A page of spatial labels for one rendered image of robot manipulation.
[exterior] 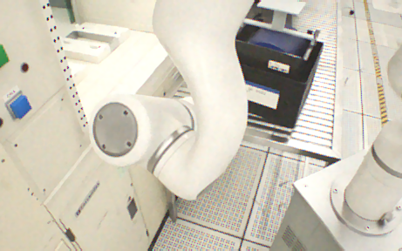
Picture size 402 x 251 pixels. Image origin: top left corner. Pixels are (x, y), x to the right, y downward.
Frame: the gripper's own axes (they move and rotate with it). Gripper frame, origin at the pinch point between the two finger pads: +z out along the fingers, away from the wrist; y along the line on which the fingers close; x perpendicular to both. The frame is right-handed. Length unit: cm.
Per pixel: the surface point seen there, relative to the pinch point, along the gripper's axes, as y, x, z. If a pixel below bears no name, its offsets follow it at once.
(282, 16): 32.9, 4.8, 28.6
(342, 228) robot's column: -5.2, -38.8, 15.9
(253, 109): 5.2, -1.3, 36.8
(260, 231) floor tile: -47, -31, 89
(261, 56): 20.1, 3.9, 28.4
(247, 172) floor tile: -33, -7, 114
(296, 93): 16.2, -10.3, 29.4
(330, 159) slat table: 5.9, -29.2, 33.6
